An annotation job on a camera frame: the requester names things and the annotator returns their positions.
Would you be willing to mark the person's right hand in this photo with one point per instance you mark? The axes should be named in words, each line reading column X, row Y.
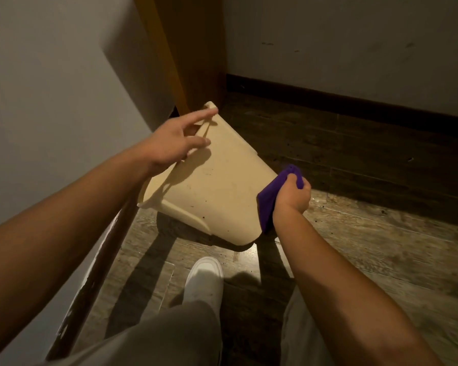
column 292, row 200

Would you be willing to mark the person's left hand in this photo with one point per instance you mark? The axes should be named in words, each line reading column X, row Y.
column 168, row 142

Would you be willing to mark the person's left thumb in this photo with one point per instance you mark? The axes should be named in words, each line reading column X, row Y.
column 197, row 142

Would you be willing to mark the person's right fingers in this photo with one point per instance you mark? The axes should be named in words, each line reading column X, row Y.
column 299, row 190

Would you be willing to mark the purple cleaning cloth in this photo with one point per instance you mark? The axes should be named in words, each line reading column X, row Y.
column 270, row 200

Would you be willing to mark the beige plastic waste bin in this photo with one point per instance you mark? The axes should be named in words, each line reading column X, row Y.
column 221, row 186

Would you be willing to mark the person's left forearm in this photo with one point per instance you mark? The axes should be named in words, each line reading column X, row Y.
column 61, row 228

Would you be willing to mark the person's right forearm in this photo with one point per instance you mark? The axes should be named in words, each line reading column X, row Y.
column 339, row 297

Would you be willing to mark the dark wooden baseboard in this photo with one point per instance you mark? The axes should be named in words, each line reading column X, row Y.
column 347, row 106
column 95, row 278

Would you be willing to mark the white shoe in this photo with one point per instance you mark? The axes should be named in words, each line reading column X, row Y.
column 205, row 280

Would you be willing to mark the grey trousers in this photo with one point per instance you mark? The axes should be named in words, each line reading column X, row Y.
column 168, row 339

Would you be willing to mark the brown wooden door frame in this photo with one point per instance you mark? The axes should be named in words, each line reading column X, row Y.
column 191, row 53

